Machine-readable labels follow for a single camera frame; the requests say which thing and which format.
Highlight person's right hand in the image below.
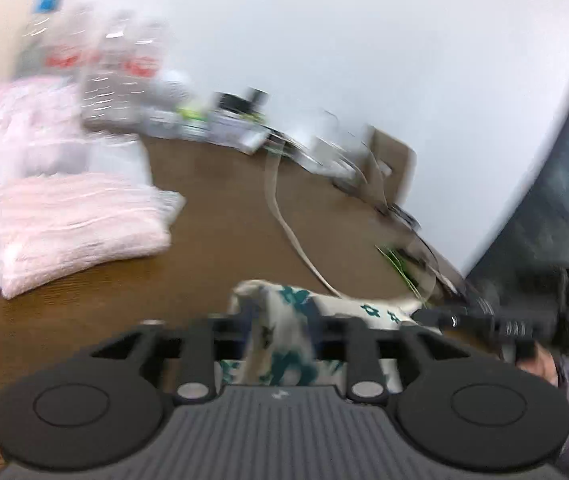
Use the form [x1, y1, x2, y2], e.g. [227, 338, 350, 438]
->
[516, 344, 560, 387]

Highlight black small box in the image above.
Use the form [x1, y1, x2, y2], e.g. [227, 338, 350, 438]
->
[217, 89, 268, 115]

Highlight green white small boxes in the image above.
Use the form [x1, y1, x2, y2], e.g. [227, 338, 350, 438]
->
[176, 105, 211, 141]

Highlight right plastic water bottle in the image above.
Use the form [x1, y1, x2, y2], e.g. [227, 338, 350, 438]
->
[123, 14, 167, 126]

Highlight left plastic water bottle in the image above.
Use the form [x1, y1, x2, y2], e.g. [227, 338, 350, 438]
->
[42, 3, 94, 87]

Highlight pink floral folded garment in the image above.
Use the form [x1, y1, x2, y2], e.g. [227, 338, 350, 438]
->
[0, 76, 89, 184]

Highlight brown cardboard stand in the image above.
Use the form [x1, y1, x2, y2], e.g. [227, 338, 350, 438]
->
[359, 127, 417, 208]

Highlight white power strip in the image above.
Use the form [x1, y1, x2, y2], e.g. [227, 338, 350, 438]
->
[293, 152, 358, 180]

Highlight pink striped folded garment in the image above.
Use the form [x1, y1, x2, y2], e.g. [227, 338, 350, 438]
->
[0, 172, 186, 299]

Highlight blue label glass bottle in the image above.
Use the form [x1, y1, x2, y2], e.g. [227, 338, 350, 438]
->
[13, 0, 64, 79]

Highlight middle plastic water bottle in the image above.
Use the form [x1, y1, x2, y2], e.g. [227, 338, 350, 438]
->
[83, 10, 135, 128]

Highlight cream teal flower dress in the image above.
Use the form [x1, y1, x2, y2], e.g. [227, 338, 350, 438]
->
[215, 280, 421, 392]

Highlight white charging cable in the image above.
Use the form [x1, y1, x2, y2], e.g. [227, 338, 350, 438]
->
[264, 144, 345, 298]

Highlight plastic water bottle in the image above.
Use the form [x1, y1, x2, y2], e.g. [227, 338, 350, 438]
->
[83, 10, 135, 128]
[123, 14, 167, 126]
[42, 3, 94, 87]

